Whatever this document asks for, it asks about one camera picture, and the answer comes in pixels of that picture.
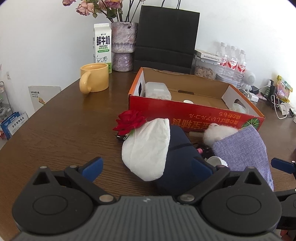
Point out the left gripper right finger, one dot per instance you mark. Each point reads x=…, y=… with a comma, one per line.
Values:
x=234, y=202

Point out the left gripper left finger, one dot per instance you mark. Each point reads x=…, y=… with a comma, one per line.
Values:
x=56, y=202

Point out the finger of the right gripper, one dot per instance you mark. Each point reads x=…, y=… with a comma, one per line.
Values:
x=282, y=165

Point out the purple fabric pouch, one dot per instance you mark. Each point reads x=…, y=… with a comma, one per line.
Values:
x=243, y=149

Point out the white jar with lid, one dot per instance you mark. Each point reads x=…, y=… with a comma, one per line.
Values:
x=216, y=161

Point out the navy zipper pouch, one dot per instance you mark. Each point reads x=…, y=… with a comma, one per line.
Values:
x=185, y=167

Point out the yellow plush toy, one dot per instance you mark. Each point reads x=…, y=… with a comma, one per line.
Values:
x=216, y=132

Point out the iridescent plastic bag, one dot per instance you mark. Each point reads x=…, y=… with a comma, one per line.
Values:
x=238, y=108

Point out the red artificial rose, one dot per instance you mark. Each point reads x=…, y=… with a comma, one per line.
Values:
x=128, y=121

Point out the clear cotton swab box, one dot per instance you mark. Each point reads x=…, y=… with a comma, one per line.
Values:
x=157, y=90

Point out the white bottle cap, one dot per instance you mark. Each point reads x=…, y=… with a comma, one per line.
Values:
x=188, y=101

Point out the snack packet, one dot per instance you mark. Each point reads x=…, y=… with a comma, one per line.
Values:
x=283, y=89

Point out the white charger block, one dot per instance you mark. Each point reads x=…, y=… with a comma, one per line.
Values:
x=252, y=97

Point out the black phone stand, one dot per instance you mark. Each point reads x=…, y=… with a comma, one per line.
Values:
x=269, y=91

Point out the blue white booklet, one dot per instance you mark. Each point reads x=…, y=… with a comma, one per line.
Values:
x=13, y=123

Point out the white robot speaker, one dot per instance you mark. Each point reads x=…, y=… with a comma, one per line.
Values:
x=247, y=81

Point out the white leaflet board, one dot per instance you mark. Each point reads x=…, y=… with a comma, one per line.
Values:
x=40, y=95

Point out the water bottle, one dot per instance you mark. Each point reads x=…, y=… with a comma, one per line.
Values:
x=231, y=64
x=240, y=69
x=223, y=58

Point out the red cardboard box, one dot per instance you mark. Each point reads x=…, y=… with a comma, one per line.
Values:
x=212, y=101

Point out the clear seed container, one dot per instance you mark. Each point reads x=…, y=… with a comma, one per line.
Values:
x=204, y=67

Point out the yellow ceramic mug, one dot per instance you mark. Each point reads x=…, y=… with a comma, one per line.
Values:
x=94, y=78

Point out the white paper box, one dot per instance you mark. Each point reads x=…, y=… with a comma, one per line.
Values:
x=208, y=56

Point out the white milk carton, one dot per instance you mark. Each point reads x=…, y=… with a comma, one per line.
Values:
x=102, y=44

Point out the black paper bag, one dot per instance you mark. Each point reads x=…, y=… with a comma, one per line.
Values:
x=166, y=39

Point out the purple flower vase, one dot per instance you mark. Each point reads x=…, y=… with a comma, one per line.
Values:
x=124, y=35

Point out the dried pink flowers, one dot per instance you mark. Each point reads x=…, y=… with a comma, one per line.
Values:
x=110, y=9

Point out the wire storage rack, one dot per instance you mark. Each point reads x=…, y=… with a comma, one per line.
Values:
x=5, y=106

